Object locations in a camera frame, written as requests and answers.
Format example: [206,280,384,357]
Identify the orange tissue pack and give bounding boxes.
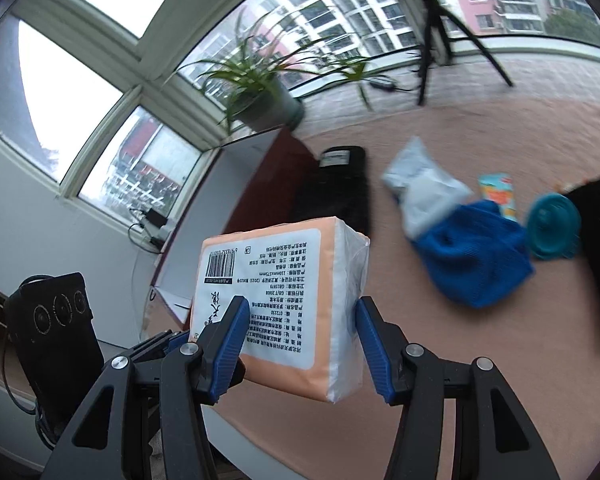
[189,217,370,403]

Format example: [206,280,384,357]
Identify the blue knitted cloth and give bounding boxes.
[413,200,534,309]

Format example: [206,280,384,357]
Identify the teal silicone funnel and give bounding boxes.
[526,193,581,261]

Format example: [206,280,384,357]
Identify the black fuzzy gloves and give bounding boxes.
[289,145,372,237]

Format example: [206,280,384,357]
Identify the light blue wipes packet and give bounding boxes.
[381,136,472,240]

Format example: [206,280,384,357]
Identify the white power strip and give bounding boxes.
[145,221,175,252]

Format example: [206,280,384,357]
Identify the pink blanket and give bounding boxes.
[216,99,600,479]

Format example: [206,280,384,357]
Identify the black charger plug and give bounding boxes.
[143,208,168,229]

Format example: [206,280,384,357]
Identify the red storage box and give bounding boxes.
[143,128,317,336]

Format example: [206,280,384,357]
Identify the large potted spider plant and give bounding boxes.
[164,6,332,137]

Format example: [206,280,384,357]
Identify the small spider plant shoot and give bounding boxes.
[308,53,390,110]

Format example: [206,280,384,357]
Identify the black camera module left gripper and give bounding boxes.
[4,272,104,448]

